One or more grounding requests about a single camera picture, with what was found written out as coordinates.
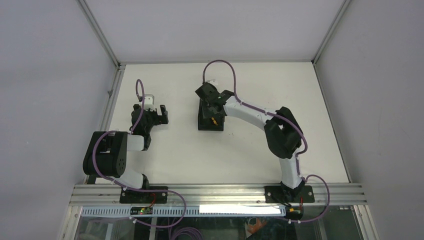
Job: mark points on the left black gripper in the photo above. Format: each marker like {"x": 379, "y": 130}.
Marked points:
{"x": 159, "y": 119}

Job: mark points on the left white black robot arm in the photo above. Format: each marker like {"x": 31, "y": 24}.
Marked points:
{"x": 106, "y": 155}

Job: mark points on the black plastic bin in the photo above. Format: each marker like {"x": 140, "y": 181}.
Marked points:
{"x": 207, "y": 124}

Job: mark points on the yellow black screwdriver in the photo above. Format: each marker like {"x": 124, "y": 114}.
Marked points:
{"x": 214, "y": 121}

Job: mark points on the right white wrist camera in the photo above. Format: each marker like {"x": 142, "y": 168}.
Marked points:
{"x": 211, "y": 81}

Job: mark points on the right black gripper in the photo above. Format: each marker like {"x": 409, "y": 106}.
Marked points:
{"x": 206, "y": 114}

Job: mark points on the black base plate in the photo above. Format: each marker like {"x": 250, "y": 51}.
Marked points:
{"x": 284, "y": 195}
{"x": 143, "y": 195}

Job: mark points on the aluminium frame rail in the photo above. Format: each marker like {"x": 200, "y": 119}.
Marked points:
{"x": 335, "y": 194}

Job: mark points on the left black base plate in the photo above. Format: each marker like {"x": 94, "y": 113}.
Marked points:
{"x": 143, "y": 195}

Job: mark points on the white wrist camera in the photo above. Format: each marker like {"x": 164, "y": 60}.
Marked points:
{"x": 149, "y": 103}
{"x": 211, "y": 81}

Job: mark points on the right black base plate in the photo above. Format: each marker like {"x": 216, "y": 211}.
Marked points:
{"x": 284, "y": 195}

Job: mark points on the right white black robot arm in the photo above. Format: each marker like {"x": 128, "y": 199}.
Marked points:
{"x": 282, "y": 132}

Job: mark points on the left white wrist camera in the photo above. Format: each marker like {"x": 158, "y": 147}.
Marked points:
{"x": 149, "y": 103}

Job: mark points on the white slotted cable duct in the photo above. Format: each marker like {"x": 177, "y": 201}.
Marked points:
{"x": 203, "y": 210}

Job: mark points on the orange object under table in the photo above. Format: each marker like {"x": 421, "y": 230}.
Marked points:
{"x": 254, "y": 224}

